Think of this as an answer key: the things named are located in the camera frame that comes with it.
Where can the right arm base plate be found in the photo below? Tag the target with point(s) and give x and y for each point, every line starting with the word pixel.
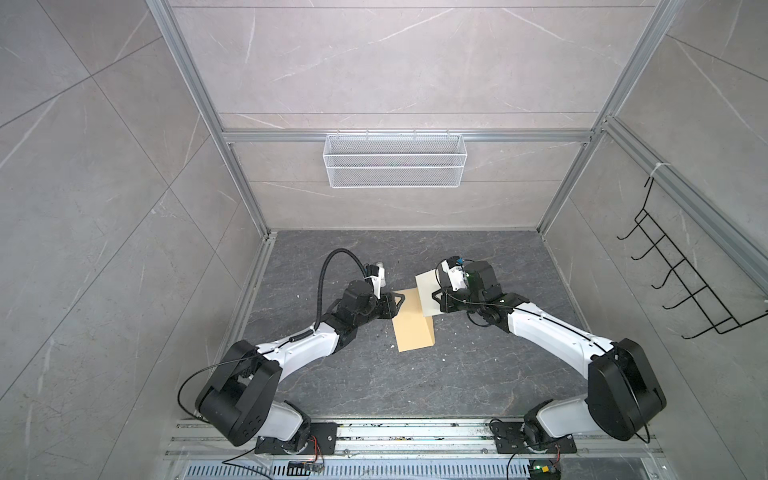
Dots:
pixel 514 437

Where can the white wire mesh basket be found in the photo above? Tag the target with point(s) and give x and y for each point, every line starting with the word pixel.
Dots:
pixel 394 161

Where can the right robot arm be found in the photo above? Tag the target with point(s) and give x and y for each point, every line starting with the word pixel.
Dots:
pixel 623 393

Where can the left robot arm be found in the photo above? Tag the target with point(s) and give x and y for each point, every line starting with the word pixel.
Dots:
pixel 239 397

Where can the tan bordered letter paper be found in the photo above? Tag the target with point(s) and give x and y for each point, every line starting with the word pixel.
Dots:
pixel 427 284

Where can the yellow kraft envelope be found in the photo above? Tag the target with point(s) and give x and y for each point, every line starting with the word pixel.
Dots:
pixel 413 330

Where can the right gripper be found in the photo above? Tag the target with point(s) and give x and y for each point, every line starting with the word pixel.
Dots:
pixel 446 302

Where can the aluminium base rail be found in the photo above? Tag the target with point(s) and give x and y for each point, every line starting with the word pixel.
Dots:
pixel 410 448

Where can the black wire hook rack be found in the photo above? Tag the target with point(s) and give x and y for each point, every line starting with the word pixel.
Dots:
pixel 718 317

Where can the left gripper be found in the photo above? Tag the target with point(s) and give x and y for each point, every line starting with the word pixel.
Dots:
pixel 390 306

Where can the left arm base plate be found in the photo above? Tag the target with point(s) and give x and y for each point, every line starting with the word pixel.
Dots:
pixel 314 439

